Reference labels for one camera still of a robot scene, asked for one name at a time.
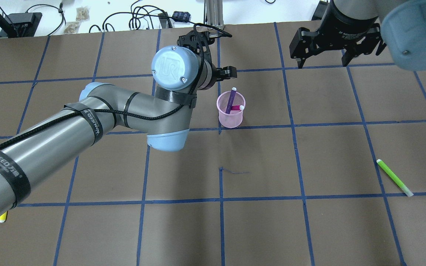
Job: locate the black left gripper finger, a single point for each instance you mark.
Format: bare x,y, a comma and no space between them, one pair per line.
226,73

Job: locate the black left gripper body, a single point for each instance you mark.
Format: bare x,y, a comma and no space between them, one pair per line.
210,82

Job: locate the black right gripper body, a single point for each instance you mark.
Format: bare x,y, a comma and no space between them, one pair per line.
347,34

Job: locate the purple highlighter pen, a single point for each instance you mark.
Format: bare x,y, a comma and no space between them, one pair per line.
230,100

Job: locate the pink highlighter pen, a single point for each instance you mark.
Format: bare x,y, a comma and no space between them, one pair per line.
237,108

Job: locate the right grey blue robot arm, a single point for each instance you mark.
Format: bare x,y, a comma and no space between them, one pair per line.
403,29

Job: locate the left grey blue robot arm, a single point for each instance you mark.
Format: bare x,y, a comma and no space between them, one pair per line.
27,159

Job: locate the pink mesh pen cup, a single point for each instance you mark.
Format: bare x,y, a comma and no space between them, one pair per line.
235,118

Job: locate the black power adapter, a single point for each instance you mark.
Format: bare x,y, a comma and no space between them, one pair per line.
320,10

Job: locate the green highlighter pen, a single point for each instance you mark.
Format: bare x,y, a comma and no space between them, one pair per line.
394,178

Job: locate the yellow highlighter pen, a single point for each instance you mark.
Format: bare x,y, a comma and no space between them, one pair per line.
3,217

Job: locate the aluminium frame post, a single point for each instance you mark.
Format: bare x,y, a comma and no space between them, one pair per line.
213,13

